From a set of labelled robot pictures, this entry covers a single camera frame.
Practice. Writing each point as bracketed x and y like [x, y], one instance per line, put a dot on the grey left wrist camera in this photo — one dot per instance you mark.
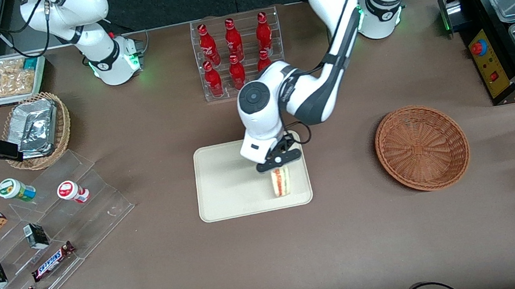
[253, 151]

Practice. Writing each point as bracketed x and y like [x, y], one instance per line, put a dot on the clear bag of crackers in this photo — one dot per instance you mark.
[9, 84]

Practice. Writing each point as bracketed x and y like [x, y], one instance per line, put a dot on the clear acrylic stepped display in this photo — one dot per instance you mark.
[95, 207]

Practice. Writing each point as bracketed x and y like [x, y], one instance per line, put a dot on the small light wicker basket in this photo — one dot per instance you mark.
[64, 126]

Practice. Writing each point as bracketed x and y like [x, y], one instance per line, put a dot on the clear acrylic bottle rack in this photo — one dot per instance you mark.
[225, 94]

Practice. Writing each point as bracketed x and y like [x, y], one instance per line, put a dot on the red lid yogurt cup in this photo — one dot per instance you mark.
[68, 190]

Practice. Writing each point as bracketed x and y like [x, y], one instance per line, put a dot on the large brown wicker basket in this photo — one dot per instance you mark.
[422, 149]

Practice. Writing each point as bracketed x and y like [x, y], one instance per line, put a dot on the cream plastic tray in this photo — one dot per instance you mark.
[228, 184]

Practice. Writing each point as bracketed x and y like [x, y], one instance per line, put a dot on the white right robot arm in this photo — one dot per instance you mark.
[99, 61]

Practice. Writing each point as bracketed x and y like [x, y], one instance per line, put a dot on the triangular sandwich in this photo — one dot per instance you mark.
[280, 182]

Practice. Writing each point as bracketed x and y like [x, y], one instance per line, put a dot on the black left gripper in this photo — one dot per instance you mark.
[282, 145]

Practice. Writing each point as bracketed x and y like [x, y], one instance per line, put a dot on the red cola bottle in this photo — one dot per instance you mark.
[213, 81]
[263, 33]
[264, 60]
[208, 45]
[233, 39]
[237, 72]

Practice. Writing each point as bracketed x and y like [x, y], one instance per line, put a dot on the green lid yogurt cup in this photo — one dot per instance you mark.
[12, 189]

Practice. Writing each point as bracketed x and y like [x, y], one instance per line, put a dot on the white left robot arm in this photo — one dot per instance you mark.
[311, 96]

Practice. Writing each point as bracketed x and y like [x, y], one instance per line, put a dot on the silver foil pack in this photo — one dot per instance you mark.
[35, 125]

